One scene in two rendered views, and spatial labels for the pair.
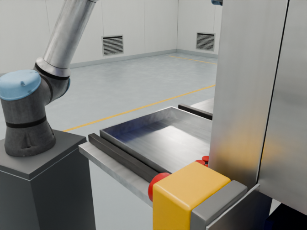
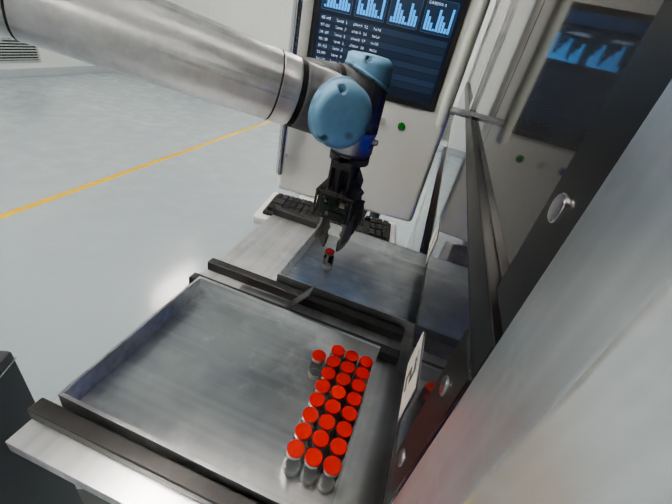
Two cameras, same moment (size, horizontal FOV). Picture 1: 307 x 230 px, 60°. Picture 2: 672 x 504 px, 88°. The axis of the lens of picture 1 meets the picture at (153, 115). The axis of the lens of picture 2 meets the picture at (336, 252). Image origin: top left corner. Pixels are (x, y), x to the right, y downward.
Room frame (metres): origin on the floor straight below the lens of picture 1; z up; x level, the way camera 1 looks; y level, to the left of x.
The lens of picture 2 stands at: (0.27, 0.04, 1.33)
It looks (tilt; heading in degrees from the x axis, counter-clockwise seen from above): 33 degrees down; 323
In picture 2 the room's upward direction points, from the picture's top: 13 degrees clockwise
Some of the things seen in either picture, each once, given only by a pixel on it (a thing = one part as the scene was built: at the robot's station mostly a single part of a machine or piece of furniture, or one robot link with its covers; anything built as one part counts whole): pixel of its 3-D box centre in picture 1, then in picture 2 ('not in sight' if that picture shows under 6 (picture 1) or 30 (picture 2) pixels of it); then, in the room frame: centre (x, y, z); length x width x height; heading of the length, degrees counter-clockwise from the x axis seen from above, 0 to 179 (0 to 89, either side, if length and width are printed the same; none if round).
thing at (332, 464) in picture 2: not in sight; (348, 415); (0.46, -0.18, 0.90); 0.18 x 0.02 x 0.05; 132
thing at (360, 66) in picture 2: not in sight; (361, 92); (0.77, -0.31, 1.25); 0.09 x 0.08 x 0.11; 80
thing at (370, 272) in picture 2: not in sight; (373, 274); (0.72, -0.40, 0.90); 0.34 x 0.26 x 0.04; 42
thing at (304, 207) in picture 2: not in sight; (329, 217); (1.09, -0.51, 0.82); 0.40 x 0.14 x 0.02; 50
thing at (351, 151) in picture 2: not in sight; (354, 141); (0.77, -0.31, 1.17); 0.08 x 0.08 x 0.05
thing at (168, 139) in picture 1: (183, 143); (245, 374); (0.57, -0.07, 0.90); 0.34 x 0.26 x 0.04; 42
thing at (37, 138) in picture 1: (29, 130); not in sight; (0.76, 0.40, 0.84); 0.15 x 0.15 x 0.10
